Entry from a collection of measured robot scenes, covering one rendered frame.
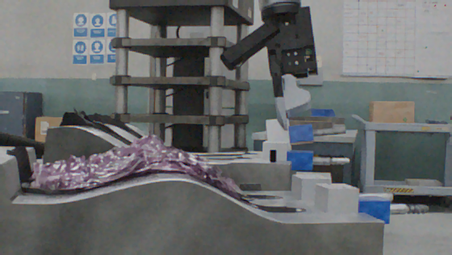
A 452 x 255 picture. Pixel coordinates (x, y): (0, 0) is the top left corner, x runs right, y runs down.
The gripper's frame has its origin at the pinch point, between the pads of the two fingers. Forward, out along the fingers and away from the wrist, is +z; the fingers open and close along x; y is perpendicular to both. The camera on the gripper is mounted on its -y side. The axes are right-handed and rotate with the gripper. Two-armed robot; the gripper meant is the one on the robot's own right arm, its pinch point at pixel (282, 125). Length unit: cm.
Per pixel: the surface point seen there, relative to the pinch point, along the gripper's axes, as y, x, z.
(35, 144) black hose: -54, 21, -5
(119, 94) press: -139, 380, -86
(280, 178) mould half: -0.1, -17.0, 9.8
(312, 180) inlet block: 4.7, -29.9, 11.0
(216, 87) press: -64, 376, -81
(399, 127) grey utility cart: 84, 561, -56
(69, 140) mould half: -31.3, -18.0, 0.8
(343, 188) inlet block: 8.1, -39.7, 12.7
